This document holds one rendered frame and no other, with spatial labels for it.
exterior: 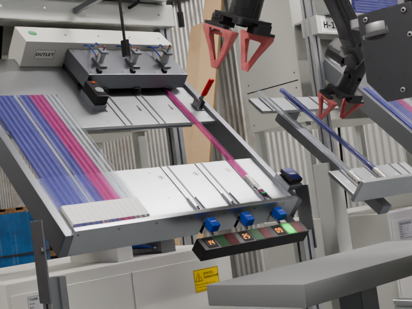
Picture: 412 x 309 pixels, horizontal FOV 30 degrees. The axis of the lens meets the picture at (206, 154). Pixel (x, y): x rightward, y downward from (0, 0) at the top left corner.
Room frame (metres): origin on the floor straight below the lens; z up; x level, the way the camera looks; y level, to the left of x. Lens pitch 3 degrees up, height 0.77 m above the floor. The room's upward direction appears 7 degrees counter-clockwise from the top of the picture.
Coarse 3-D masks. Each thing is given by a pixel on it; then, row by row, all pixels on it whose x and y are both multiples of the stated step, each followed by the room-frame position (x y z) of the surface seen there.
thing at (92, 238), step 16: (208, 208) 1.82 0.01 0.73; (224, 208) 1.84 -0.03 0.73; (240, 208) 1.88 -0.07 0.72; (256, 208) 1.92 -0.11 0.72; (272, 208) 1.96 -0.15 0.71; (288, 208) 2.00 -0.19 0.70; (96, 224) 1.62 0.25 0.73; (112, 224) 1.64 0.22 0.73; (128, 224) 1.67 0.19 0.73; (144, 224) 1.70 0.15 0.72; (160, 224) 1.73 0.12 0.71; (176, 224) 1.77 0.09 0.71; (192, 224) 1.80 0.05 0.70; (224, 224) 1.88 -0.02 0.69; (240, 224) 1.92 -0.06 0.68; (80, 240) 1.61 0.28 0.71; (96, 240) 1.64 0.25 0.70; (112, 240) 1.67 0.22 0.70; (128, 240) 1.70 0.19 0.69; (144, 240) 1.74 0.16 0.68; (160, 240) 1.77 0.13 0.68
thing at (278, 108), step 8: (264, 96) 2.31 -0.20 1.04; (272, 104) 2.29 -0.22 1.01; (280, 112) 2.27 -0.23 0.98; (288, 120) 2.25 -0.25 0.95; (296, 128) 2.23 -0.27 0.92; (312, 136) 2.20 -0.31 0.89; (320, 144) 2.17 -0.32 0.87; (328, 152) 2.15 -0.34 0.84; (336, 160) 2.12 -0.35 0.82; (344, 168) 2.10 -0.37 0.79
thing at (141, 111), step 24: (0, 72) 2.01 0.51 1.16; (24, 72) 2.06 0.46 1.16; (48, 72) 2.10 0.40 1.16; (72, 96) 2.05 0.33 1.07; (120, 96) 2.14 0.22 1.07; (144, 96) 2.19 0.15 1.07; (168, 96) 2.23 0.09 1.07; (0, 120) 1.84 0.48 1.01; (96, 120) 1.99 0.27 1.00; (120, 120) 2.04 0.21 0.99; (144, 120) 2.08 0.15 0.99; (168, 120) 2.13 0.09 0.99
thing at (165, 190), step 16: (240, 160) 2.09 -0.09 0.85; (128, 176) 1.84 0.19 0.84; (144, 176) 1.87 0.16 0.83; (160, 176) 1.89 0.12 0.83; (176, 176) 1.91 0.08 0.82; (192, 176) 1.94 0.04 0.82; (208, 176) 1.97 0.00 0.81; (224, 176) 2.00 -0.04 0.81; (240, 176) 2.03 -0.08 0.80; (256, 176) 2.06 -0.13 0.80; (144, 192) 1.82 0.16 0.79; (160, 192) 1.84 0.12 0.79; (176, 192) 1.86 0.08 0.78; (192, 192) 1.89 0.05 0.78; (208, 192) 1.91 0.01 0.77; (224, 192) 1.94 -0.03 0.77; (240, 192) 1.96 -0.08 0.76; (256, 192) 1.98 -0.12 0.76; (272, 192) 2.02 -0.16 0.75; (160, 208) 1.79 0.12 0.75; (176, 208) 1.81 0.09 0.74; (192, 208) 1.83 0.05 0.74
